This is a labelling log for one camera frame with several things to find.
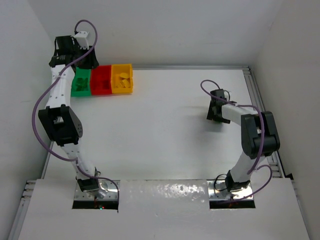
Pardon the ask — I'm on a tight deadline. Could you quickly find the yellow round lego piece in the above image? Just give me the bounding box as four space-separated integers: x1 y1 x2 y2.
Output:
119 72 130 79

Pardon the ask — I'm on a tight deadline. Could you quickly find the yellow lego brick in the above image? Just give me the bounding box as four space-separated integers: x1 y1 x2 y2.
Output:
116 79 131 89

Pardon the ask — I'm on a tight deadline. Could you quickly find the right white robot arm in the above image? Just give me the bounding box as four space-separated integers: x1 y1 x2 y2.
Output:
207 89 281 192

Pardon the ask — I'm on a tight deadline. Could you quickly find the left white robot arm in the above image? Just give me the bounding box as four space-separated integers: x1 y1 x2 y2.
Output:
38 35 100 193

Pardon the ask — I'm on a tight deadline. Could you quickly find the red plastic bin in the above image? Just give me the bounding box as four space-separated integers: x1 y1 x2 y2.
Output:
90 65 112 96

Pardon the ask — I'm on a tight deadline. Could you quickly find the green plastic bin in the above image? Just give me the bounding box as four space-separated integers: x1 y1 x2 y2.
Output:
71 67 92 97

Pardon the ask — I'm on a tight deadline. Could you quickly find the yellow plastic bin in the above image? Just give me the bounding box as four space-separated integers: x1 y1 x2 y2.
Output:
110 63 134 94

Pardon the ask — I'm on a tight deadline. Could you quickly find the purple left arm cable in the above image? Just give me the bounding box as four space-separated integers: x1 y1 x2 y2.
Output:
31 19 120 201

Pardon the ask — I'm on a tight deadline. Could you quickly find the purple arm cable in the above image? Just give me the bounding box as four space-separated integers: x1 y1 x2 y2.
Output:
200 79 273 201
31 19 120 201

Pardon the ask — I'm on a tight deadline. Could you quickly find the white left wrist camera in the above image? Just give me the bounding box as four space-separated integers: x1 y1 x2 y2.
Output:
73 31 90 50

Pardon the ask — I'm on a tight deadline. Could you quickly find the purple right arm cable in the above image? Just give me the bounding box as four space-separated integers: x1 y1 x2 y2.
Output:
200 79 273 201

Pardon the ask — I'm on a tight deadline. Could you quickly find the aluminium frame rail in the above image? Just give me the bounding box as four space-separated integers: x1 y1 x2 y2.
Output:
243 66 286 178

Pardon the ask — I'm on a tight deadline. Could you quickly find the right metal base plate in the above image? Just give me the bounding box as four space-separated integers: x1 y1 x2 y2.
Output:
207 179 253 201

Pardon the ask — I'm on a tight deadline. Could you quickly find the metal base plate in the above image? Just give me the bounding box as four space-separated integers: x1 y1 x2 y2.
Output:
73 179 120 201
207 179 253 201

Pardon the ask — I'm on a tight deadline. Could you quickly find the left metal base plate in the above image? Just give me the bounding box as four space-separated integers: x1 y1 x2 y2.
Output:
73 179 120 201

